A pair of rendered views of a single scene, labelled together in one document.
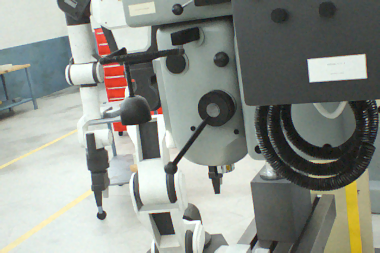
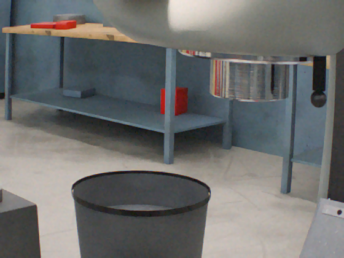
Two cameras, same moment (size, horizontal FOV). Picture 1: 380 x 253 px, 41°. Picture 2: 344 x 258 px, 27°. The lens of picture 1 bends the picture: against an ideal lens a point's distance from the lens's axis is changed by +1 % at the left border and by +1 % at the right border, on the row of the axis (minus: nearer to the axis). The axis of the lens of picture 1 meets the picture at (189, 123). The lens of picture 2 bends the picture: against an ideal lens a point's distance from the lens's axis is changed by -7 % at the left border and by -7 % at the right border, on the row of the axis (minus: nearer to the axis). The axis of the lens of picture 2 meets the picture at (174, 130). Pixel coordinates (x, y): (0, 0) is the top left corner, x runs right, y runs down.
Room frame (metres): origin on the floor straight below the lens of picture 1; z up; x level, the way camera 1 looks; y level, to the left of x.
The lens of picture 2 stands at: (1.04, 0.36, 1.35)
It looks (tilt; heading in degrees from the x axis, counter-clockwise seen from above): 12 degrees down; 286
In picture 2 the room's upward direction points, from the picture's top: 1 degrees clockwise
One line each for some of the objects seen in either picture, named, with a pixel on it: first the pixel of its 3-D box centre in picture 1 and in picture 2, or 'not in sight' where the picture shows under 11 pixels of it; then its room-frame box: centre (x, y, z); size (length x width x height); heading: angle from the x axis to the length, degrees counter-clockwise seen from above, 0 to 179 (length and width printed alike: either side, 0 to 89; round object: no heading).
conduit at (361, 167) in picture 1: (319, 117); not in sight; (0.82, -0.21, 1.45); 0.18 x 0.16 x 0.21; 64
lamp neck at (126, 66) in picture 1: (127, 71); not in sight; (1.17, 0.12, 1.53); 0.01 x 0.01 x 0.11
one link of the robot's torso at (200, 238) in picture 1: (178, 242); not in sight; (1.99, 0.12, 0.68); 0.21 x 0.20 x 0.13; 169
